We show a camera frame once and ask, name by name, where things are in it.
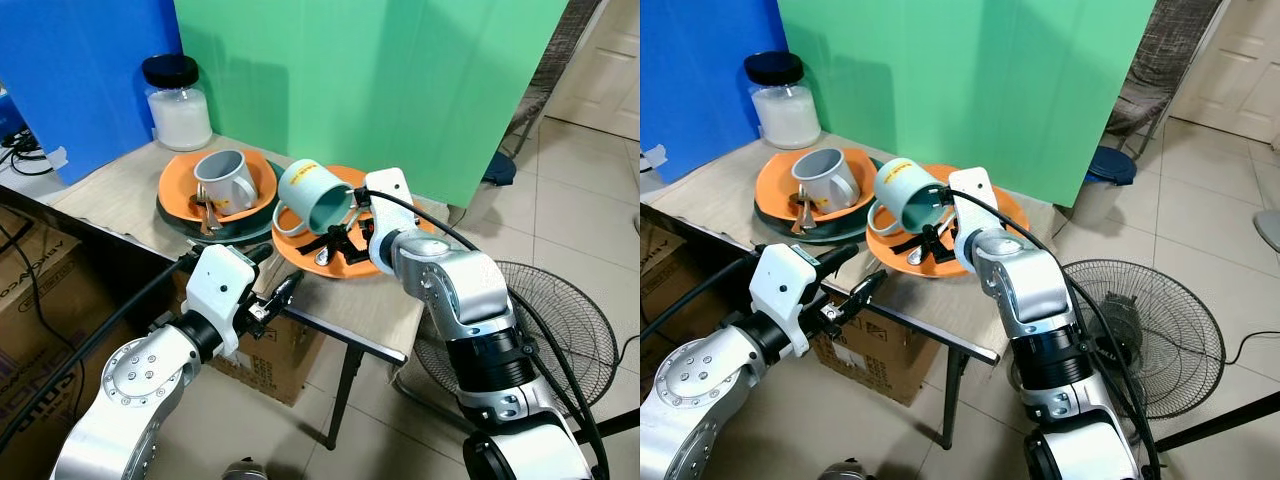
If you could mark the teal mug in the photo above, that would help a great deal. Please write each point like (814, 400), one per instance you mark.
(898, 183)
(305, 185)

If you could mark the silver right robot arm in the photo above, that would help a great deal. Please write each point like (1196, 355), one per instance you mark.
(1040, 300)
(470, 300)

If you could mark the small cardboard box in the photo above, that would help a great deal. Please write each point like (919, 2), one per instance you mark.
(880, 365)
(270, 365)

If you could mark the metal spoon beside grey mug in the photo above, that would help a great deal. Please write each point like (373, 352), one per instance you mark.
(210, 215)
(808, 212)

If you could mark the dark green plate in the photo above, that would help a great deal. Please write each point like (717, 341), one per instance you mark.
(185, 228)
(775, 222)

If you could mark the grey mug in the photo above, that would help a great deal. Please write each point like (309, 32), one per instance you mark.
(228, 180)
(828, 178)

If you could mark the orange plate with grey mug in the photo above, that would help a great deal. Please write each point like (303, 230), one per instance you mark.
(178, 185)
(775, 185)

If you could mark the black metal table leg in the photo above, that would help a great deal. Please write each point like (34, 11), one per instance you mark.
(345, 395)
(955, 400)

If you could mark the green backdrop board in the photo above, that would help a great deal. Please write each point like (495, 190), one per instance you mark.
(400, 90)
(1000, 90)

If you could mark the blue round stool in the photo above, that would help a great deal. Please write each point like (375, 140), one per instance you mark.
(1112, 165)
(500, 170)

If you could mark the glass jar with black lid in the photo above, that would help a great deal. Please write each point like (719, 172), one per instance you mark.
(180, 115)
(785, 113)

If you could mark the grey robot foot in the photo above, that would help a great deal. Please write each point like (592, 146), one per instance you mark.
(245, 470)
(848, 470)

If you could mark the large printed cardboard box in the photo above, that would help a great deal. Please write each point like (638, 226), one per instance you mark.
(655, 260)
(40, 320)

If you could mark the white tape piece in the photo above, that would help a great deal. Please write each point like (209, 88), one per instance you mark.
(57, 157)
(656, 157)

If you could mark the blue backdrop board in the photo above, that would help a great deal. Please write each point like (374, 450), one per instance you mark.
(80, 80)
(700, 80)

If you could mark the black floor fan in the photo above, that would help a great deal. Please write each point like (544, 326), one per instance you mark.
(570, 320)
(1170, 330)

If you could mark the black floor bar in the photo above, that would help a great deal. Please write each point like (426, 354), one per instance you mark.
(1220, 435)
(610, 427)

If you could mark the dark mesh chair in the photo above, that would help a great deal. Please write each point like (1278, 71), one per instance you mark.
(560, 60)
(1160, 60)

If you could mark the white door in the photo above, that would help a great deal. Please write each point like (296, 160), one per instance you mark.
(600, 70)
(1235, 65)

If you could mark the white round object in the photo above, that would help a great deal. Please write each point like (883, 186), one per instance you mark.
(1270, 230)

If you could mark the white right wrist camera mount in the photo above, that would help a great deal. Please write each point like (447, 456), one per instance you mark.
(387, 205)
(972, 205)

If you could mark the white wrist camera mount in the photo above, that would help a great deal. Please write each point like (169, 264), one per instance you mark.
(785, 285)
(972, 205)
(387, 205)
(218, 285)

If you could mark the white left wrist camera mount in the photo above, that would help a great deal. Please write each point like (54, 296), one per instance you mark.
(218, 285)
(785, 285)

